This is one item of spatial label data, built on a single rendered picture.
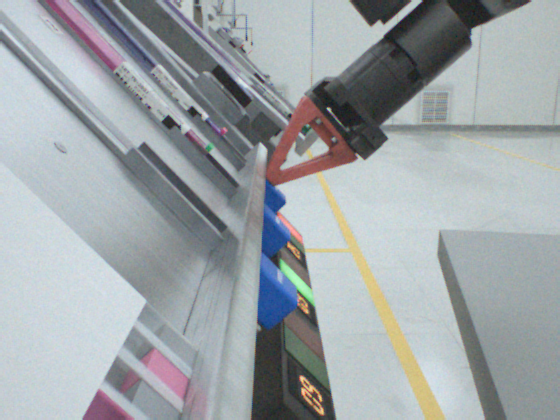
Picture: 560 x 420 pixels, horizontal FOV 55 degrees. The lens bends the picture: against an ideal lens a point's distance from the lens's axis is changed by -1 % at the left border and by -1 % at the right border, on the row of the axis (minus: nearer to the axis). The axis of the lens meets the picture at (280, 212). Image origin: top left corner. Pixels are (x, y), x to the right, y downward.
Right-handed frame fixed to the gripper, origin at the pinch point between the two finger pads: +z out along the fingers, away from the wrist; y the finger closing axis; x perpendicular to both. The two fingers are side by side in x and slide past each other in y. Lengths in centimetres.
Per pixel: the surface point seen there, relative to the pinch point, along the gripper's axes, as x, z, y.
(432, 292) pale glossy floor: 93, 2, -143
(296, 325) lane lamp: 5.0, 2.9, 18.6
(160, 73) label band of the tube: -13.0, 1.5, 0.4
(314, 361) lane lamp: 6.3, 2.9, 21.0
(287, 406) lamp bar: 3.9, 3.1, 27.6
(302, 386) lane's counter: 5.0, 3.0, 25.0
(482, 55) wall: 170, -253, -749
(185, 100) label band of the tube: -9.9, 1.4, 0.4
